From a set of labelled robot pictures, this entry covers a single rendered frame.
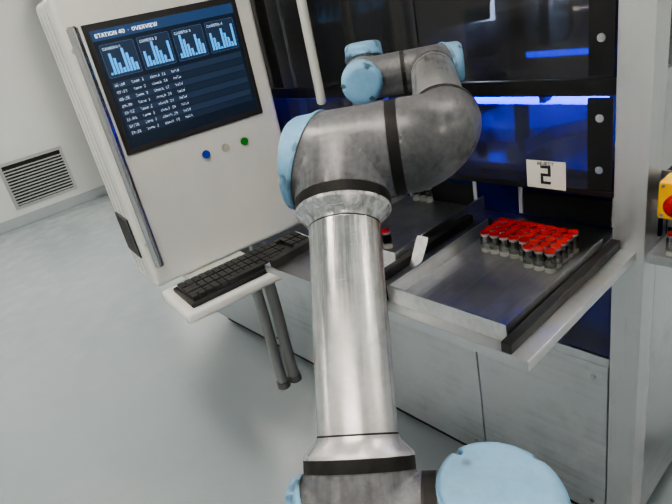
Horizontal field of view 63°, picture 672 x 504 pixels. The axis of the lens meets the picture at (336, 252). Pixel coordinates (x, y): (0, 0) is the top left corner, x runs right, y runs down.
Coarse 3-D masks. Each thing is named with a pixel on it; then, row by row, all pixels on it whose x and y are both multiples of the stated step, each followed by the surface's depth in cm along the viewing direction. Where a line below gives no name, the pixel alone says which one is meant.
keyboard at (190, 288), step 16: (288, 240) 158; (304, 240) 156; (240, 256) 154; (256, 256) 152; (272, 256) 150; (208, 272) 148; (224, 272) 146; (240, 272) 144; (256, 272) 145; (176, 288) 146; (192, 288) 141; (208, 288) 139; (224, 288) 140; (192, 304) 136
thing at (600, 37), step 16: (592, 0) 93; (608, 0) 91; (592, 16) 94; (608, 16) 92; (592, 32) 95; (608, 32) 93; (592, 48) 96; (608, 48) 94; (592, 64) 97; (608, 64) 95; (592, 112) 101; (608, 112) 98; (592, 128) 102; (608, 128) 100; (592, 144) 103; (608, 144) 101; (592, 160) 104; (608, 160) 102; (592, 176) 106; (608, 176) 103
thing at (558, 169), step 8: (528, 160) 114; (536, 160) 113; (528, 168) 115; (536, 168) 114; (544, 168) 112; (552, 168) 111; (560, 168) 110; (528, 176) 116; (536, 176) 114; (544, 176) 113; (552, 176) 112; (560, 176) 110; (528, 184) 117; (536, 184) 115; (544, 184) 114; (552, 184) 113; (560, 184) 111
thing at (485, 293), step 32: (480, 224) 123; (448, 256) 117; (480, 256) 116; (576, 256) 108; (416, 288) 109; (448, 288) 107; (480, 288) 104; (512, 288) 102; (544, 288) 94; (448, 320) 97; (480, 320) 91; (512, 320) 88
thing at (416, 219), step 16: (400, 208) 149; (416, 208) 146; (432, 208) 144; (448, 208) 142; (464, 208) 132; (480, 208) 137; (384, 224) 141; (400, 224) 139; (416, 224) 137; (432, 224) 135; (448, 224) 129; (400, 240) 130; (384, 256) 121; (400, 256) 119
